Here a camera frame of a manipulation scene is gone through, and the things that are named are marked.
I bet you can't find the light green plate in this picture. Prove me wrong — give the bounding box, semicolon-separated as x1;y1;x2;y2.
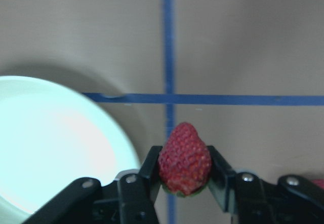
1;76;140;223

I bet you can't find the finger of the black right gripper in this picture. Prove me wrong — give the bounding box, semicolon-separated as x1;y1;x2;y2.
208;146;323;223
25;146;162;223

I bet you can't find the red strawberry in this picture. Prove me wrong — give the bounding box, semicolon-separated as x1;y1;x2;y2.
311;179;324;189
158;122;212;198

